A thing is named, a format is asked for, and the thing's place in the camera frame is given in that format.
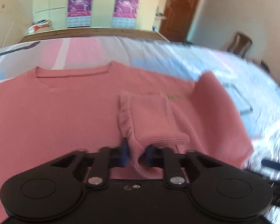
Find pink knit sweater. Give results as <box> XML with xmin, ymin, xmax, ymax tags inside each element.
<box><xmin>0</xmin><ymin>60</ymin><xmax>255</xmax><ymax>222</ymax></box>

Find patterned bed sheet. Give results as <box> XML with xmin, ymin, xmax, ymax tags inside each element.
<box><xmin>0</xmin><ymin>36</ymin><xmax>280</xmax><ymax>180</ymax></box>

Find wooden bed footboard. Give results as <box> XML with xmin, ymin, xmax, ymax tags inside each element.
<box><xmin>19</xmin><ymin>27</ymin><xmax>169</xmax><ymax>43</ymax></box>

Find dark wooden chair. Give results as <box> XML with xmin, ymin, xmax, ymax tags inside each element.
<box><xmin>220</xmin><ymin>31</ymin><xmax>253</xmax><ymax>59</ymax></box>

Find brown wooden door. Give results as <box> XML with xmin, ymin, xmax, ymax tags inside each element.
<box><xmin>159</xmin><ymin>0</ymin><xmax>199</xmax><ymax>42</ymax></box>

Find lower left pink poster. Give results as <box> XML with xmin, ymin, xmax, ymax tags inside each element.
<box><xmin>67</xmin><ymin>0</ymin><xmax>92</xmax><ymax>28</ymax></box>

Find pink poster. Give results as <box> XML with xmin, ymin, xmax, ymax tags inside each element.
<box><xmin>67</xmin><ymin>0</ymin><xmax>92</xmax><ymax>28</ymax></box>
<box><xmin>112</xmin><ymin>0</ymin><xmax>140</xmax><ymax>29</ymax></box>

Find lower right pink poster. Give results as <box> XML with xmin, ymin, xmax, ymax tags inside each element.
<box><xmin>112</xmin><ymin>0</ymin><xmax>140</xmax><ymax>29</ymax></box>

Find cream round headboard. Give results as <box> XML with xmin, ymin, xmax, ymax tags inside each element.
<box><xmin>0</xmin><ymin>0</ymin><xmax>32</xmax><ymax>48</ymax></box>

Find cream wardrobe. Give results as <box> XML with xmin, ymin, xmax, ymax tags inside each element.
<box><xmin>32</xmin><ymin>0</ymin><xmax>158</xmax><ymax>31</ymax></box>

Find corner wall shelves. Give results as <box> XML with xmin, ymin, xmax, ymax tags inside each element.
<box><xmin>152</xmin><ymin>0</ymin><xmax>168</xmax><ymax>32</ymax></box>

